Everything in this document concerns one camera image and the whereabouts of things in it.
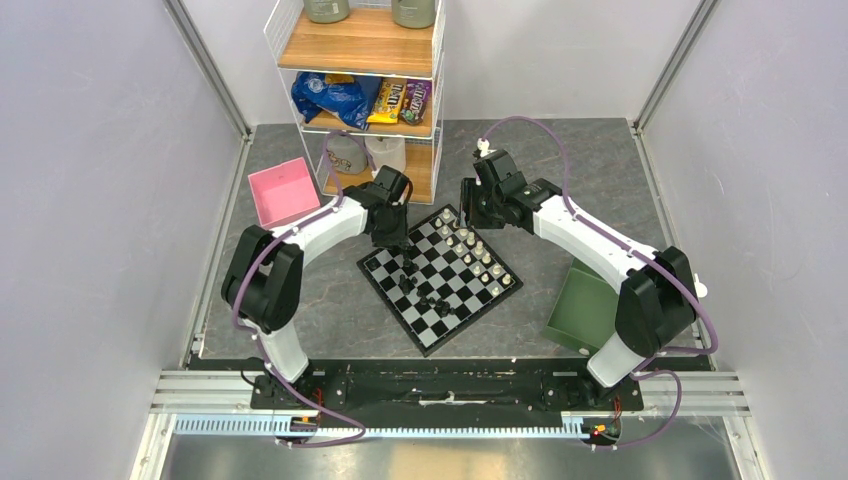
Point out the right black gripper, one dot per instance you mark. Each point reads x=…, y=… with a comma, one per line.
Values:
x=470, y=190

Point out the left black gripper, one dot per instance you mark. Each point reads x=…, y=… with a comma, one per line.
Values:
x=401, y=236

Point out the black white chess board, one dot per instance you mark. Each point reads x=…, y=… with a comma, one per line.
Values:
x=429, y=333

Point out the white wire wooden shelf rack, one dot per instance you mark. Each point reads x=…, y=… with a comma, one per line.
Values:
x=369, y=43

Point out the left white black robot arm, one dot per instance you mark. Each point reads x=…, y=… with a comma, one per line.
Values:
x=263, y=283

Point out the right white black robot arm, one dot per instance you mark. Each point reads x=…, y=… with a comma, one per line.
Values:
x=657, y=298

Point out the white chess pieces corner group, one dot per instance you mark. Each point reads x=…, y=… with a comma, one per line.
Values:
x=464, y=251

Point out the black chess pieces group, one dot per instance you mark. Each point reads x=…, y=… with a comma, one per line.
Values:
x=410, y=292

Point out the white toilet paper roll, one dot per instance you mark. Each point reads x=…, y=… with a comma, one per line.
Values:
x=387, y=151

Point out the blue snack bag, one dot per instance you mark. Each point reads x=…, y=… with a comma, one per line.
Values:
x=349, y=98

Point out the pink plastic bin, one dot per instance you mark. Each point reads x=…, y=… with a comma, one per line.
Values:
x=283, y=193

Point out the yellow M&M candy bag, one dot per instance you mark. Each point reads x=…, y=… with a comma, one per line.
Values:
x=388, y=103

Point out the brown M&M candy bag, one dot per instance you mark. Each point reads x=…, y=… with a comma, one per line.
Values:
x=415, y=101

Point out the green plastic tray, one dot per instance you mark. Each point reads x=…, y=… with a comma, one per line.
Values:
x=583, y=317

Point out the right green bottle on shelf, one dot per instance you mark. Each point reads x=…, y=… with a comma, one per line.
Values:
x=414, y=14

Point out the green bottle on shelf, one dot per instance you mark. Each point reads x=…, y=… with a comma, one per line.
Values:
x=326, y=11
x=414, y=14

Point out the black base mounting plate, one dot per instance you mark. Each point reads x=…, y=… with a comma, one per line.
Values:
x=545, y=384

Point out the left green bottle on shelf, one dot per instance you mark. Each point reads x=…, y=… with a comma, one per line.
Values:
x=326, y=11

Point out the cream pump lotion bottle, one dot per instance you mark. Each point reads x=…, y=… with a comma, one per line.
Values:
x=701, y=290

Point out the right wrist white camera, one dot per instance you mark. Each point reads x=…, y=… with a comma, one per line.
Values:
x=483, y=148

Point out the white cable duct strip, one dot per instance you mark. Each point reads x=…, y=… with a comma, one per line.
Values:
x=287, y=426

